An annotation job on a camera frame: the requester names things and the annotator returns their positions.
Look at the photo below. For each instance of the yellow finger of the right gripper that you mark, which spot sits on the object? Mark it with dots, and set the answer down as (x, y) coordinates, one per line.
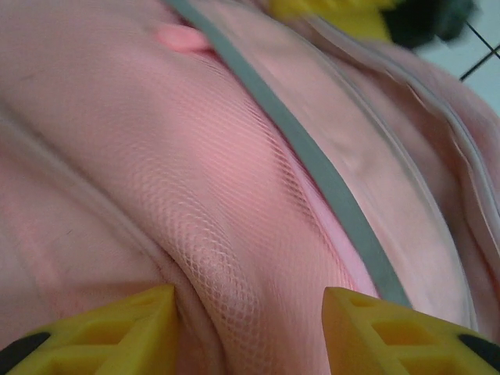
(332, 9)

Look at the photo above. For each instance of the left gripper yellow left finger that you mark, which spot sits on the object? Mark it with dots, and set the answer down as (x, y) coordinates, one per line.
(97, 343)

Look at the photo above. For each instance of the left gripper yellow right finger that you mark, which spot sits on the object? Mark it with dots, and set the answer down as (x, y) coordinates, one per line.
(390, 343)

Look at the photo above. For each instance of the pink student backpack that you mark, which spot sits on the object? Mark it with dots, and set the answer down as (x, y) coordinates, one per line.
(195, 156)

